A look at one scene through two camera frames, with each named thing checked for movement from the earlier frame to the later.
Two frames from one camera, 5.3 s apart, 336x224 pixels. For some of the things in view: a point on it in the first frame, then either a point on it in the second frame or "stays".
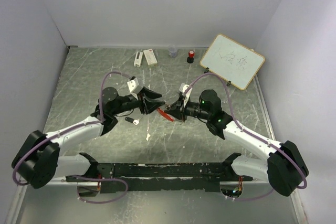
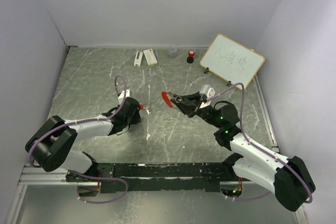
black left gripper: x=148 y=106 to x=137 y=118
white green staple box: x=150 y=57 stays
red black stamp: x=190 y=59 stays
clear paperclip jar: x=173 y=49 stays
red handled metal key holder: x=165 y=115 to x=167 y=96
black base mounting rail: x=165 y=177 stays
